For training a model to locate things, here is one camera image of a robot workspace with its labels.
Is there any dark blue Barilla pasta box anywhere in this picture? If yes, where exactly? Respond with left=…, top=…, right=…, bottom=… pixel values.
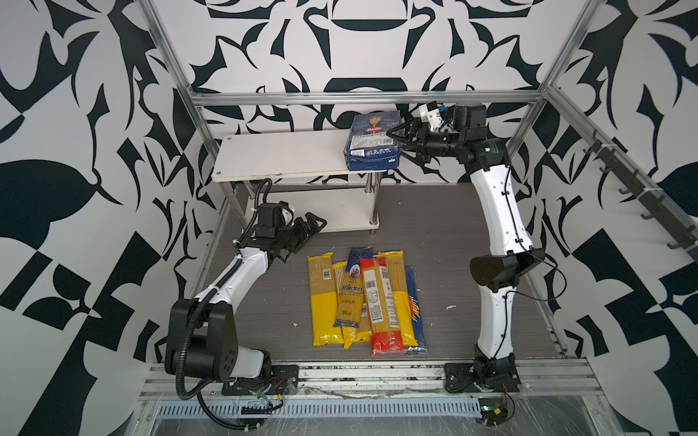
left=344, top=111, right=401, bottom=173

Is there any dark blue clear spaghetti pack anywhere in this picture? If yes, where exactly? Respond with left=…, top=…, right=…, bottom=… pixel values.
left=346, top=246, right=374, bottom=280

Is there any yellow spaghetti pack barcode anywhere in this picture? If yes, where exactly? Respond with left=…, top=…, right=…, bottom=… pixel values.
left=307, top=252, right=344, bottom=346

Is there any red spaghetti pack white label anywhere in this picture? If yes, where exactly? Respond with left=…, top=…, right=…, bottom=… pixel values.
left=360, top=258, right=404, bottom=356

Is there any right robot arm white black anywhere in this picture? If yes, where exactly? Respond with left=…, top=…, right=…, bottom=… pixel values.
left=386, top=104, right=545, bottom=393

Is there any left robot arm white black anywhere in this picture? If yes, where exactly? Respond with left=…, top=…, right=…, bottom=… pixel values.
left=165, top=202, right=327, bottom=382

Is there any white two-tier metal shelf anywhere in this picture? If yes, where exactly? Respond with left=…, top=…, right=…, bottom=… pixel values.
left=213, top=130, right=380, bottom=233

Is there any yellow Pastatime spaghetti pack right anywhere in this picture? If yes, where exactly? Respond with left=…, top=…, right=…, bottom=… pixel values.
left=377, top=251, right=417, bottom=350

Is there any yellow pastatime spaghetti pack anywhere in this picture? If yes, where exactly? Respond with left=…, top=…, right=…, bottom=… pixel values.
left=377, top=251, right=417, bottom=350
left=333, top=261, right=372, bottom=349

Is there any yellow Pastatime spaghetti pack left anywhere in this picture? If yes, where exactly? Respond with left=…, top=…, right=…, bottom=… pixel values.
left=333, top=261, right=372, bottom=349

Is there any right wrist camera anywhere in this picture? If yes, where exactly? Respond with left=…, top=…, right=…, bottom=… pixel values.
left=418, top=102, right=446, bottom=132

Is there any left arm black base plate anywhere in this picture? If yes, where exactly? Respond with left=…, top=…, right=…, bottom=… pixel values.
left=222, top=364, right=299, bottom=396

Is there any black corrugated cable conduit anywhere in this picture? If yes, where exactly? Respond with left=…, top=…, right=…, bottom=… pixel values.
left=173, top=177, right=285, bottom=432

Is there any grey wall hook rack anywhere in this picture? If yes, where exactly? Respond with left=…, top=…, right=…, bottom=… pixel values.
left=585, top=129, right=697, bottom=263

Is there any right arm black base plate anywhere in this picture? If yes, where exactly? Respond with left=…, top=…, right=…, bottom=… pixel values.
left=444, top=358, right=521, bottom=393

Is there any aluminium cage frame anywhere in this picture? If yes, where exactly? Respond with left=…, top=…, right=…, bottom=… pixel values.
left=135, top=0, right=698, bottom=350

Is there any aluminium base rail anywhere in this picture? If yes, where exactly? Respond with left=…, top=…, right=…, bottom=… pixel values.
left=130, top=356, right=606, bottom=421

